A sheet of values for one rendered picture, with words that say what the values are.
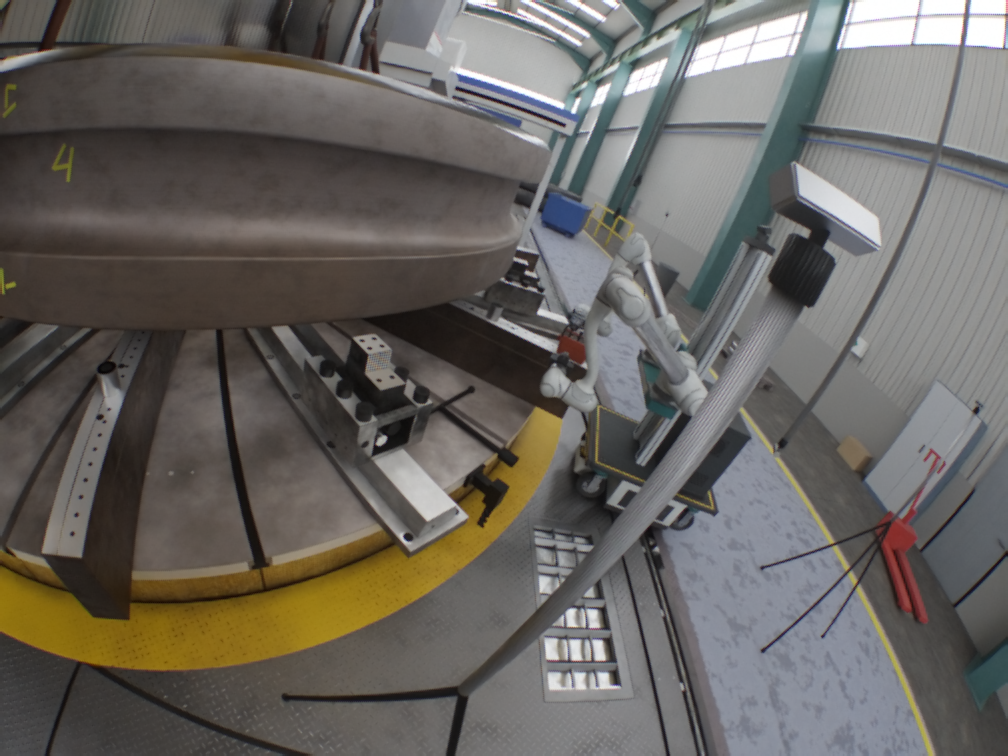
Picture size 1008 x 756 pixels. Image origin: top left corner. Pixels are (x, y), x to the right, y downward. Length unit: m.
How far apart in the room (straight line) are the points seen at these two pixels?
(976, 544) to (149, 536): 7.72
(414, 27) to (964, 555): 10.19
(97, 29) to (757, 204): 11.74
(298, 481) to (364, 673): 0.79
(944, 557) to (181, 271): 7.79
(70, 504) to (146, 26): 3.23
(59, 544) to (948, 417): 7.55
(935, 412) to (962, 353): 1.19
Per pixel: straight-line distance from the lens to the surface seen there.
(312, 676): 1.69
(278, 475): 1.75
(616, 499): 2.53
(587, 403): 2.00
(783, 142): 11.73
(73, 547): 1.24
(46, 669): 1.99
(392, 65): 6.19
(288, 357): 2.16
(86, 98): 1.50
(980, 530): 7.01
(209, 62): 1.37
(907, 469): 6.89
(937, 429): 6.83
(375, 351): 1.55
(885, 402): 7.86
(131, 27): 3.69
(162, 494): 1.75
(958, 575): 7.07
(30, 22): 3.17
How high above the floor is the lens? 1.63
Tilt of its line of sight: 29 degrees down
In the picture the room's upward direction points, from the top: 23 degrees clockwise
